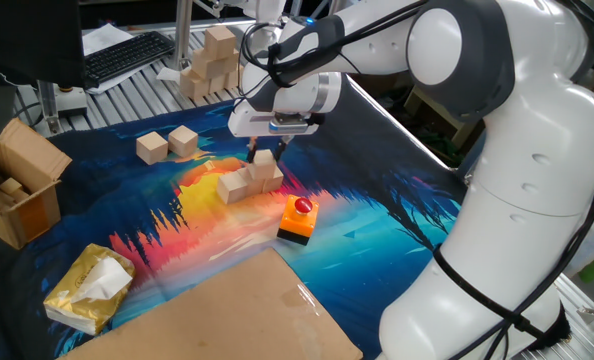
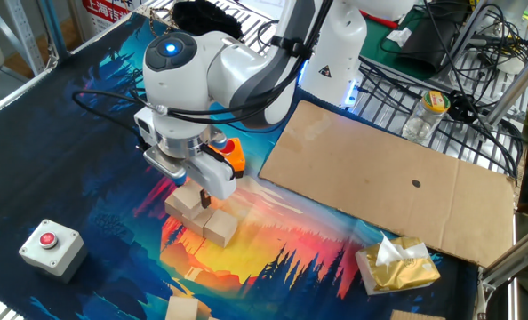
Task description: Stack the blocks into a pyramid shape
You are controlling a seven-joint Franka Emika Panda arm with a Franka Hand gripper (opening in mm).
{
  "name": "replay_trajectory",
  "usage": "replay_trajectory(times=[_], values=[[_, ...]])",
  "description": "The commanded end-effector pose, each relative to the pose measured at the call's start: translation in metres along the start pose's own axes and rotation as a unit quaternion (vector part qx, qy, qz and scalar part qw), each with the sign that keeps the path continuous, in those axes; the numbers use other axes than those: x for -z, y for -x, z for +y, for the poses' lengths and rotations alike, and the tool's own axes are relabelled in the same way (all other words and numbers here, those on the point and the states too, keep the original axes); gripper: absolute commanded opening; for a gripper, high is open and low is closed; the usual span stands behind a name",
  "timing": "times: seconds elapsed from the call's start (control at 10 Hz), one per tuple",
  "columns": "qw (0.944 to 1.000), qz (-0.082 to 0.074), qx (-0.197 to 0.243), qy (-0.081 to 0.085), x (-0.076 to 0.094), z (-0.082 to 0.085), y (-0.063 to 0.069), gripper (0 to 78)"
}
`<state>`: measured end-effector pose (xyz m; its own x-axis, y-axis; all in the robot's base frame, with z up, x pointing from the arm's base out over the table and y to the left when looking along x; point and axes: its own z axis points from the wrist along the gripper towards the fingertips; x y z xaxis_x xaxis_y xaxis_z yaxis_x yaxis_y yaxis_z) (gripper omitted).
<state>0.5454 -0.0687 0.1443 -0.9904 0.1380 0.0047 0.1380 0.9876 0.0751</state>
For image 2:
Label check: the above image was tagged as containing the gold chain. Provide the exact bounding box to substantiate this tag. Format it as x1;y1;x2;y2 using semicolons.
147;6;177;36

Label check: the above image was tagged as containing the metal wrist mounting plate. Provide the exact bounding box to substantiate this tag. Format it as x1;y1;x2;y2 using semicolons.
142;131;229;187

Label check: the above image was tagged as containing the green cutting mat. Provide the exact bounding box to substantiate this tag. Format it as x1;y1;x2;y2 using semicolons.
359;8;430;82

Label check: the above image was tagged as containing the perforated grey shelf upright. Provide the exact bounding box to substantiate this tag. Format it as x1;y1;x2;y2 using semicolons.
0;0;47;76

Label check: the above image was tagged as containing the black fuzzy bag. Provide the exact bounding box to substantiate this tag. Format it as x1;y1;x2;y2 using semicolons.
171;0;245;41

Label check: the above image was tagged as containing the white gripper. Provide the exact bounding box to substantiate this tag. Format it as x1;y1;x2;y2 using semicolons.
133;105;238;210

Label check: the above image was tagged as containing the open cardboard box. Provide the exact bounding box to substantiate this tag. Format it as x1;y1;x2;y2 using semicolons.
389;309;446;320

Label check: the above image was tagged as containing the colourful forest print mat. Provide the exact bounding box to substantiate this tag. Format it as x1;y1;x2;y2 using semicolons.
0;12;478;320

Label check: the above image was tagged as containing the red white printed sign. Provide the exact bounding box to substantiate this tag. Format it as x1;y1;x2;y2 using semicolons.
81;0;134;35

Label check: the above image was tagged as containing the white paper scrap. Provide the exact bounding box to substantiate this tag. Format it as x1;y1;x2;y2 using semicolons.
386;27;412;48

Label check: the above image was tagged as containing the slanted aluminium profile bar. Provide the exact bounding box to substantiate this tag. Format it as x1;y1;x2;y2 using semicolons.
484;46;528;129
476;221;528;292

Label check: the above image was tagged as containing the orange emergency stop button box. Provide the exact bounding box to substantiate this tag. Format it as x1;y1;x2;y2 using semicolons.
208;137;246;179

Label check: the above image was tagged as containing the red pen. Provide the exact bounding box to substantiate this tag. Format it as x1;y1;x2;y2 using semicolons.
364;11;399;30

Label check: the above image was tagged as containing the grey steel post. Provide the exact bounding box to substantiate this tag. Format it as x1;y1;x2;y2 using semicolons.
39;0;69;61

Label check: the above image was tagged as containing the gold tissue pack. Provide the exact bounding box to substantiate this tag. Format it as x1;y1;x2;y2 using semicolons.
355;231;442;296

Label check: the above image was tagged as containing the tangled black cable bundle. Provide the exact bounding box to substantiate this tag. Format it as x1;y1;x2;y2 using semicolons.
356;0;528;179

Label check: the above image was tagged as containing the glass jar yellow lid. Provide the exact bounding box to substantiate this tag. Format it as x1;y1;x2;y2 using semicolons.
401;90;452;146

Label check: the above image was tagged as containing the grey box with red button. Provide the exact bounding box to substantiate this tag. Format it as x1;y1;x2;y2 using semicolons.
18;218;89;284

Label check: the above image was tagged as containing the flat brown cardboard sheet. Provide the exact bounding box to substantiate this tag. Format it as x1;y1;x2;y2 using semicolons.
259;100;518;268

